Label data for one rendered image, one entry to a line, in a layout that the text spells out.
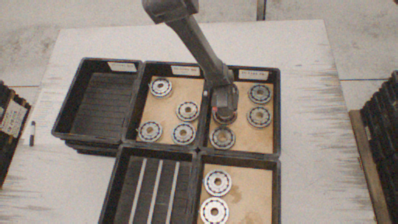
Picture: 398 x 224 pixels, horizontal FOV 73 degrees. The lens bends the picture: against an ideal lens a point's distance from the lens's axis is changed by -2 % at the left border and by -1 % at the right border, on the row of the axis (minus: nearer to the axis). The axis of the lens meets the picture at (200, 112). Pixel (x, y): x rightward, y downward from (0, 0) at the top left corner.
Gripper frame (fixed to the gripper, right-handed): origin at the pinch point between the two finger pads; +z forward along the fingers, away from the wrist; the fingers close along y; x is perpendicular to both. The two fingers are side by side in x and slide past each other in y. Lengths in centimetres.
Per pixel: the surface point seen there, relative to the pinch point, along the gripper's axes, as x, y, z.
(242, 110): 3.4, 6.9, 4.1
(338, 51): 116, 84, 87
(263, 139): -9.0, 16.5, 4.2
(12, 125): 1, -138, 48
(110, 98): 3, -53, 4
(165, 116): -3.1, -25.9, 3.9
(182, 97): 7.1, -20.1, 3.9
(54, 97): 7, -92, 16
